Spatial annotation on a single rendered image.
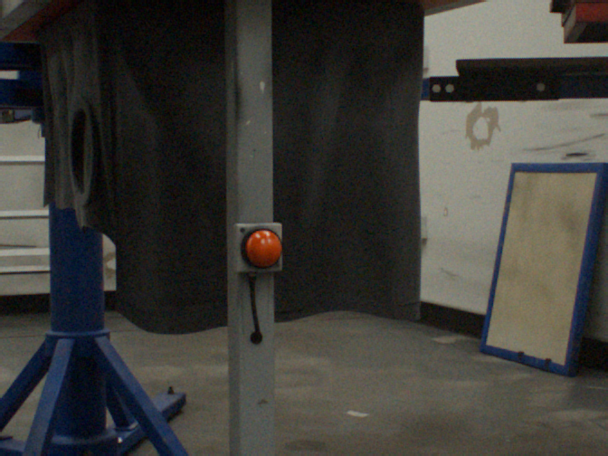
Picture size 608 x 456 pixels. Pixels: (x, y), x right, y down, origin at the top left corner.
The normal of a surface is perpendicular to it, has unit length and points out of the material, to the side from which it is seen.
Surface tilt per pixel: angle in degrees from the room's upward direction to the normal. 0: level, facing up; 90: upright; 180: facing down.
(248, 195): 90
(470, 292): 90
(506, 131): 90
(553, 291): 79
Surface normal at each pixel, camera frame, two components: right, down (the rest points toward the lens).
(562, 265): -0.93, -0.16
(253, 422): 0.37, 0.04
